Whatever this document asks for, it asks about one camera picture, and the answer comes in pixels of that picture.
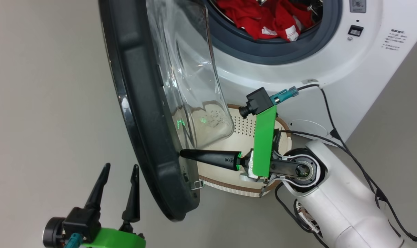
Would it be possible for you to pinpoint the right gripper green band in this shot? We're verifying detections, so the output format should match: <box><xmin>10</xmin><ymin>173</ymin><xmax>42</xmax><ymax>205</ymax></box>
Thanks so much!
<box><xmin>180</xmin><ymin>105</ymin><xmax>282</xmax><ymax>188</ymax></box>

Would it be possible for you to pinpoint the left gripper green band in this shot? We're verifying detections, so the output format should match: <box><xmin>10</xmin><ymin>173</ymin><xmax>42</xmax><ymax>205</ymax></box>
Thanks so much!
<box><xmin>81</xmin><ymin>163</ymin><xmax>147</xmax><ymax>248</ymax></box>

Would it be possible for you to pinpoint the dark washing machine door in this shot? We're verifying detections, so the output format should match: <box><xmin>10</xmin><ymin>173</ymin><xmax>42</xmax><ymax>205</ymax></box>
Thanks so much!
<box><xmin>98</xmin><ymin>0</ymin><xmax>235</xmax><ymax>222</ymax></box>

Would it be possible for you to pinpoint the plain red garment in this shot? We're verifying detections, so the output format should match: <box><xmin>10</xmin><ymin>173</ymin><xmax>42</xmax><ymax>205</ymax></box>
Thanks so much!
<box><xmin>216</xmin><ymin>0</ymin><xmax>276</xmax><ymax>39</ymax></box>

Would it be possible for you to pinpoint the cream perforated laundry basket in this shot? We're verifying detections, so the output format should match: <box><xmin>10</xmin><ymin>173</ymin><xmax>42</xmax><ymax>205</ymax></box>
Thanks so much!
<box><xmin>196</xmin><ymin>103</ymin><xmax>293</xmax><ymax>197</ymax></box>

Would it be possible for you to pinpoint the grey rubber door seal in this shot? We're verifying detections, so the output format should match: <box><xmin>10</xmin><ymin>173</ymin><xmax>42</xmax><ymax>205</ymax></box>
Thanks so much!
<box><xmin>205</xmin><ymin>0</ymin><xmax>343</xmax><ymax>65</ymax></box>

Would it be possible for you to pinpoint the white washing machine body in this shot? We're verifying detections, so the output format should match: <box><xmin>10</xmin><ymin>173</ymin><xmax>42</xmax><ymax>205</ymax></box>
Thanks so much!
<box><xmin>195</xmin><ymin>0</ymin><xmax>417</xmax><ymax>142</ymax></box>

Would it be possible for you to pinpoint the teal left camera connector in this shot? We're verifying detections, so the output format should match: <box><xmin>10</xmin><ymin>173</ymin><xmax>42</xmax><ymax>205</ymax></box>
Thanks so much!
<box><xmin>64</xmin><ymin>232</ymin><xmax>83</xmax><ymax>248</ymax></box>

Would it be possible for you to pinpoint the teal camera connector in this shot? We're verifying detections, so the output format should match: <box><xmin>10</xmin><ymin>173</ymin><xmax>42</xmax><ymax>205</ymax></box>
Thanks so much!
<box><xmin>270</xmin><ymin>86</ymin><xmax>298</xmax><ymax>105</ymax></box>
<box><xmin>64</xmin><ymin>232</ymin><xmax>83</xmax><ymax>248</ymax></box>

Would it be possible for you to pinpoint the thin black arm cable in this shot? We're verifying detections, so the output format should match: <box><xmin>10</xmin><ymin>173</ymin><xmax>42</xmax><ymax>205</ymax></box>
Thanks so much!
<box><xmin>280</xmin><ymin>130</ymin><xmax>340</xmax><ymax>147</ymax></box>

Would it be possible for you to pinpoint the teal right camera connector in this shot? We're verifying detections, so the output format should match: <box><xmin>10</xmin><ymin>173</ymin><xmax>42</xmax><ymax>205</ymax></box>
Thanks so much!
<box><xmin>270</xmin><ymin>86</ymin><xmax>298</xmax><ymax>105</ymax></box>

